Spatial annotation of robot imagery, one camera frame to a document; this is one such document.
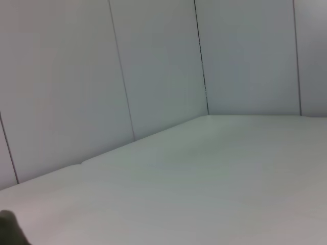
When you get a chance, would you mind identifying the dark green FREE print t-shirt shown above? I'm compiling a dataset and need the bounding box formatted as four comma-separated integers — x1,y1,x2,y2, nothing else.
0,210,33,245

